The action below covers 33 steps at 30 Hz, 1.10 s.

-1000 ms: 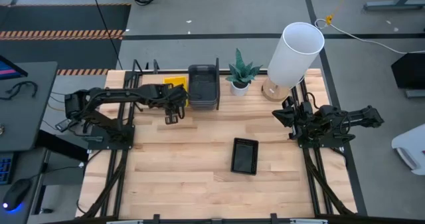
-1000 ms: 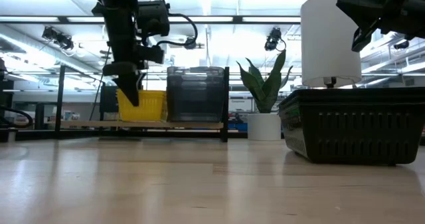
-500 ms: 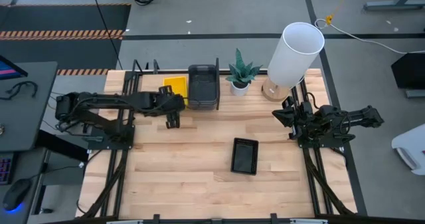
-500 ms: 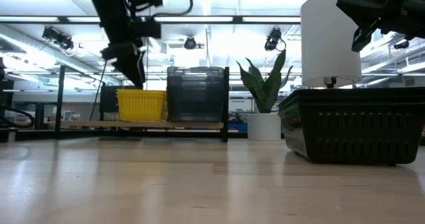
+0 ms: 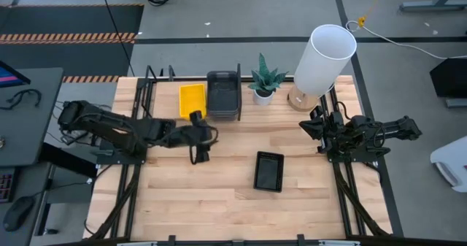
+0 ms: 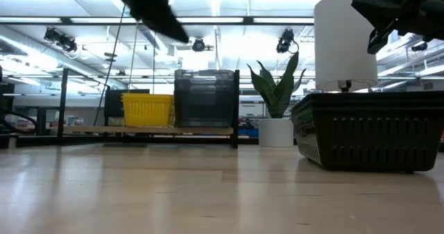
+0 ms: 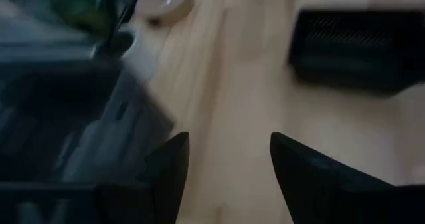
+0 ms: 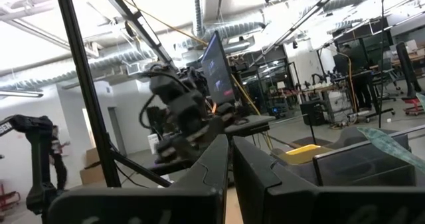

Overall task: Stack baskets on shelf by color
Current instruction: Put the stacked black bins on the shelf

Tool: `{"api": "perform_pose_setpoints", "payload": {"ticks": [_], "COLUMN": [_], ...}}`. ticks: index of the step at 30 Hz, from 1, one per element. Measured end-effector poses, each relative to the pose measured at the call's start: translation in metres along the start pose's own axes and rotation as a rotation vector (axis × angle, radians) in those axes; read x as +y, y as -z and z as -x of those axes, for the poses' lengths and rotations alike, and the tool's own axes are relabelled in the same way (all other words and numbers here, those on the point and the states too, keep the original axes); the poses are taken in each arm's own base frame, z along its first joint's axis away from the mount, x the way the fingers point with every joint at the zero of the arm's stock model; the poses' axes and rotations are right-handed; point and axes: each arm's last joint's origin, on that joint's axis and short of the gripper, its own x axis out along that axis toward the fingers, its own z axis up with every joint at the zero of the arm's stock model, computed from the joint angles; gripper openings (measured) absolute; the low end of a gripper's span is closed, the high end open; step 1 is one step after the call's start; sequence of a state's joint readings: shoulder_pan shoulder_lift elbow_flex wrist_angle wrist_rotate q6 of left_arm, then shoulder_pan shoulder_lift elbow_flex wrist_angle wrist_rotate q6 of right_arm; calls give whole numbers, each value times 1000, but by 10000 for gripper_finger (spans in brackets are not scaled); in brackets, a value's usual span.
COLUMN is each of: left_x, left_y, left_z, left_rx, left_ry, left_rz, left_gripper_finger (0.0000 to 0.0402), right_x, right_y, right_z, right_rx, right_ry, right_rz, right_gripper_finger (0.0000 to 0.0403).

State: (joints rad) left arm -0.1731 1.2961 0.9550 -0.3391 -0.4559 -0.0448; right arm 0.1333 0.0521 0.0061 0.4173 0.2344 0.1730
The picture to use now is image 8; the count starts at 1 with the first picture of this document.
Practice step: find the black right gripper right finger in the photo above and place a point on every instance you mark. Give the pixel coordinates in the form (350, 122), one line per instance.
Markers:
(299, 207)

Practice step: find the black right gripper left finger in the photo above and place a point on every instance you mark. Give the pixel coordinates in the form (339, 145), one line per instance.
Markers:
(149, 207)

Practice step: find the yellow plastic basket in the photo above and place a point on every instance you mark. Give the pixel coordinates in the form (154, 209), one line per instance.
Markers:
(303, 149)

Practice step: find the black plastic basket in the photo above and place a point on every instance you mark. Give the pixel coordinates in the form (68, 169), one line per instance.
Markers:
(362, 167)

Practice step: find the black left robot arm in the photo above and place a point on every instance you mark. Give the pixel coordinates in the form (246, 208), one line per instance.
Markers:
(179, 101)

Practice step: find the white bottle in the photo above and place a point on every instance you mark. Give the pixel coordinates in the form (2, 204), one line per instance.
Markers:
(153, 144)

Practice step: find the grey door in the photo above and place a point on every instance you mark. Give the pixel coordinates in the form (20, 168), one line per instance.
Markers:
(117, 131)

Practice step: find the brown cardboard box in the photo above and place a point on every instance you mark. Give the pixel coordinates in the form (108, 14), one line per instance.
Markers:
(93, 171)

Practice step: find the black computer monitor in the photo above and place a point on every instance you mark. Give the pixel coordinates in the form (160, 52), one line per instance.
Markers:
(217, 71)

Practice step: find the person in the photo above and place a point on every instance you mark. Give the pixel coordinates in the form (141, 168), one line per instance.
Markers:
(360, 77)
(59, 164)

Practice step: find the green plant in white pot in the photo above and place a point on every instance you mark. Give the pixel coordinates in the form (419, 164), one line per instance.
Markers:
(388, 146)

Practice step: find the red stool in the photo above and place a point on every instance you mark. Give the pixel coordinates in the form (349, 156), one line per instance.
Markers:
(415, 104)

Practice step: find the thin black stand pole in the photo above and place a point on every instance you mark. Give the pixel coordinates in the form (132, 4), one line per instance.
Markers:
(382, 67)

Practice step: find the long ceiling light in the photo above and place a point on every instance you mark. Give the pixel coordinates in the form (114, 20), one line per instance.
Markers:
(20, 93)

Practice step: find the black ceiling light track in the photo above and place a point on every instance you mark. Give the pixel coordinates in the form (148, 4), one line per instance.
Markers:
(299, 21)

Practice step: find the black frame brace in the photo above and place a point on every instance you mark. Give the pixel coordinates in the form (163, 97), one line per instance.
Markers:
(142, 171)

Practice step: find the black frame post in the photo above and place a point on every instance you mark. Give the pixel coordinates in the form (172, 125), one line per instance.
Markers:
(86, 91)

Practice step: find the black overhead frame beam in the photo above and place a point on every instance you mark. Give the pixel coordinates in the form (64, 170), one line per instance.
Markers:
(149, 34)

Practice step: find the silver ventilation duct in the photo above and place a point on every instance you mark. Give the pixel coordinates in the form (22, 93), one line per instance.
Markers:
(232, 29)

